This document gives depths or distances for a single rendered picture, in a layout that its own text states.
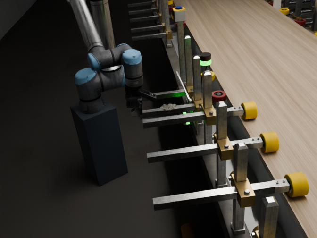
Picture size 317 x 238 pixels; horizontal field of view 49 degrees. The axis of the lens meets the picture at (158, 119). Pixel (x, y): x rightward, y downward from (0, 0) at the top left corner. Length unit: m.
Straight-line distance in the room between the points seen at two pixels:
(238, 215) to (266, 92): 0.78
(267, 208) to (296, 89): 1.07
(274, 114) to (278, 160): 0.34
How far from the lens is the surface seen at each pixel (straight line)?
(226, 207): 1.54
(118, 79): 2.39
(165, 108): 1.84
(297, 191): 1.28
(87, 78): 2.34
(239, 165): 1.20
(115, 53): 1.79
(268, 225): 1.04
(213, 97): 1.86
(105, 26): 2.27
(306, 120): 1.72
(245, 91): 1.92
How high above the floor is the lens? 1.82
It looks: 33 degrees down
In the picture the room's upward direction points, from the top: 6 degrees counter-clockwise
